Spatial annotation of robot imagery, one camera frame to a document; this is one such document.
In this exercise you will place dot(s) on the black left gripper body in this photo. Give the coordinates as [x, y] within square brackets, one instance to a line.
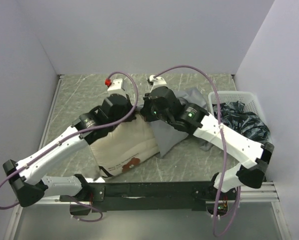
[128, 106]

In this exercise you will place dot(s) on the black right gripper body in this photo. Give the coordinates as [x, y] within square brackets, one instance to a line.
[150, 113]

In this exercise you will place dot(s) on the grey pillowcase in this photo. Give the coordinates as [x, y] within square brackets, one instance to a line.
[194, 109]

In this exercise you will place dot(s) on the cream pillow with bear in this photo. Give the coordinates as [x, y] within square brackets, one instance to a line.
[127, 146]

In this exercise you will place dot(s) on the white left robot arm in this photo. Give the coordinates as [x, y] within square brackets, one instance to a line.
[28, 177]

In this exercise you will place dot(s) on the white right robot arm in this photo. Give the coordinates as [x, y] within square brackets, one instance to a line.
[253, 157]

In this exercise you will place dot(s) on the dark patterned cloth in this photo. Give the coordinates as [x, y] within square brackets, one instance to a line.
[246, 123]

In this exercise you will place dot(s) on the white plastic basket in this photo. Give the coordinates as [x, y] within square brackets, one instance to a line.
[250, 101]

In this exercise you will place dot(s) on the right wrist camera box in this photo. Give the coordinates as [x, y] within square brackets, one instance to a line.
[156, 82]

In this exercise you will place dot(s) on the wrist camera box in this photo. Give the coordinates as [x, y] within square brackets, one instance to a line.
[156, 82]
[116, 86]

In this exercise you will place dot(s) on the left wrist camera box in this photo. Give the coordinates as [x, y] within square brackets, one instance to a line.
[116, 86]

